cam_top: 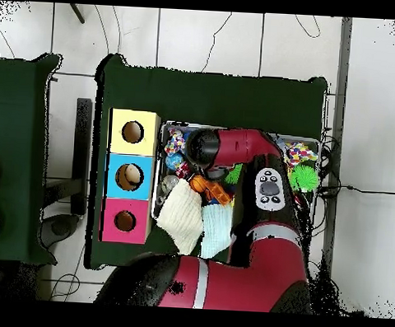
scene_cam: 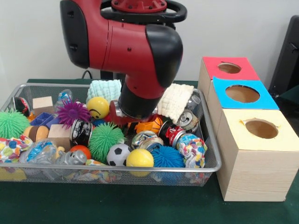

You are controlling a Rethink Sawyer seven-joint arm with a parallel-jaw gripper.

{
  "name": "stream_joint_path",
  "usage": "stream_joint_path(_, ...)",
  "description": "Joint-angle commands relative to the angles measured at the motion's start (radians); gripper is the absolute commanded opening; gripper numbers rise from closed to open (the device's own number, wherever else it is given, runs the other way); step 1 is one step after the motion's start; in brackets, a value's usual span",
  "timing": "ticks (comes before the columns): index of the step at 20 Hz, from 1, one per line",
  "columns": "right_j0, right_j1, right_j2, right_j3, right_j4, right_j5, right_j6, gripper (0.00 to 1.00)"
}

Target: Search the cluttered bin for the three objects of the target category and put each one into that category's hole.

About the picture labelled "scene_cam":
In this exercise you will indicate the blue spiky rubber ball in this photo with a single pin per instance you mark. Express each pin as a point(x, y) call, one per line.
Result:
point(167, 157)

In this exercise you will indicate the wooden box with three holes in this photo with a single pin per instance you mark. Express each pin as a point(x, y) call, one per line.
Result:
point(257, 172)

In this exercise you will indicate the small orange basketball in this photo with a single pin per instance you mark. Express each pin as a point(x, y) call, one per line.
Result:
point(154, 125)

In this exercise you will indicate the dark green tablecloth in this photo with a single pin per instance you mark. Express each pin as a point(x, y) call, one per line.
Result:
point(93, 205)

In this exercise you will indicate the yellow smiley ball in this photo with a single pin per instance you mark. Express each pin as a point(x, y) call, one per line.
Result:
point(98, 107)

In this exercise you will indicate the green spiky rubber ball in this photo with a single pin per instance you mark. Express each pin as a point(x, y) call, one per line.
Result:
point(11, 123)

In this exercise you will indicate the small soccer ball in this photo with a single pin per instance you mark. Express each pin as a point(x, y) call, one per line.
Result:
point(118, 155)

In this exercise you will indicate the cream yellow waffle cloth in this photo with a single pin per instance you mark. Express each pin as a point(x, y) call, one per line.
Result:
point(176, 101)

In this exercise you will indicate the clear mesh bin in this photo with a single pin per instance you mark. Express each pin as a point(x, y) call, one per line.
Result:
point(208, 154)

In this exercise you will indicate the mint green waffle cloth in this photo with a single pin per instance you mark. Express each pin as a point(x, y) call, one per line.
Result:
point(103, 89)

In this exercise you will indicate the small green spiky ball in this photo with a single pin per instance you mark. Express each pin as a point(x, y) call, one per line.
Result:
point(106, 141)

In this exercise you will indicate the black chair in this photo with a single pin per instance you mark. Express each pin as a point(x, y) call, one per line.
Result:
point(287, 65)

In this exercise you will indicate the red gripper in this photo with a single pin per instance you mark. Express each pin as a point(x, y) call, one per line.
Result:
point(117, 119)

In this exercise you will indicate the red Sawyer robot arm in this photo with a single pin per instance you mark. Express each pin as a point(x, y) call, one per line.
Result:
point(126, 46)

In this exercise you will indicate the purple spiky monster toy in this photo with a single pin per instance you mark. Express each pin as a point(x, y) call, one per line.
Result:
point(72, 112)

